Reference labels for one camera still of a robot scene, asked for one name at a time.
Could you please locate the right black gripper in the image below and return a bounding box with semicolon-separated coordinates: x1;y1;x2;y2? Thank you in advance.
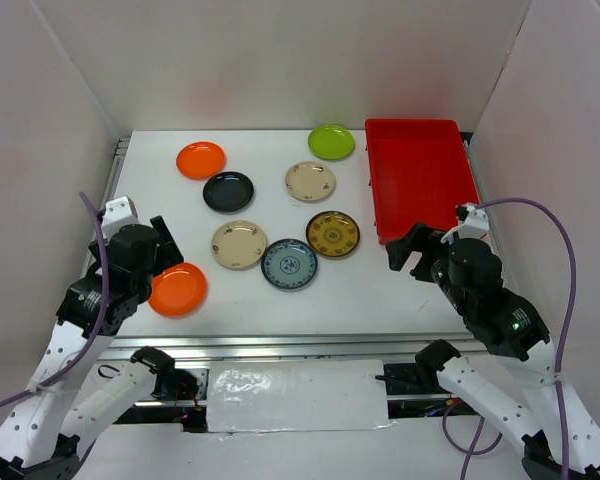
383;218;469;313

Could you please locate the yellow black patterned plate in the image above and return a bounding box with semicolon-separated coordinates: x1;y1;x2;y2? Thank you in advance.
305;210;361;259

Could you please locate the blue white patterned plate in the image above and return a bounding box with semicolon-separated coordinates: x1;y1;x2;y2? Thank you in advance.
260;239;318;291

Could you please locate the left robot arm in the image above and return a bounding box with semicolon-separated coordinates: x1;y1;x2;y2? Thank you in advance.
0;216;199;479

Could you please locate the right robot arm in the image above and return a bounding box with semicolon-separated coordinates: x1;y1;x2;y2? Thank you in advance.
386;224;600;479

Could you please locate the red plastic bin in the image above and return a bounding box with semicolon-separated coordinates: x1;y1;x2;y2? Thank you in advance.
365;118;479;245

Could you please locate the orange plate near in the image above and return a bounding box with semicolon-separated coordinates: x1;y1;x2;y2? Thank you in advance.
148;262;208;317

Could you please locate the orange plate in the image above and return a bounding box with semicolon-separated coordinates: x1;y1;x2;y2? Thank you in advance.
176;141;226;180
148;262;208;317

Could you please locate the orange plate far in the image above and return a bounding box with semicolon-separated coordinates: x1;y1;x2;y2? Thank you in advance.
176;141;226;180

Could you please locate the cream plate with motifs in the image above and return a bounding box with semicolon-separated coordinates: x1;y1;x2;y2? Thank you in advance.
284;161;336;202

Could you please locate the lime green plate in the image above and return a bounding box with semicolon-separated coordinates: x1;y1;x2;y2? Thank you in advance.
307;124;355;161

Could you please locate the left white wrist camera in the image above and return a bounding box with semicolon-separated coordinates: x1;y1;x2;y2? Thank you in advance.
101;196;139;239

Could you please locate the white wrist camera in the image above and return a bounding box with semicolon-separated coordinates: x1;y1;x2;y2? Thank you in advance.
441;203;490;245
101;196;139;239

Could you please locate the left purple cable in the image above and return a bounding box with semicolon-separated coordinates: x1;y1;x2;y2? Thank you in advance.
0;191;112;419

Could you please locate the purple cable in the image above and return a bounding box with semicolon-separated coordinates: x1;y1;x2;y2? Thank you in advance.
0;191;112;419
441;197;578;480

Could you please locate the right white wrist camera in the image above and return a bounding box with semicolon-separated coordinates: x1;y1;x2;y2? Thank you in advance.
441;203;490;245

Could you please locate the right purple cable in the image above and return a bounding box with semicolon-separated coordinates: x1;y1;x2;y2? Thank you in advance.
441;197;578;480

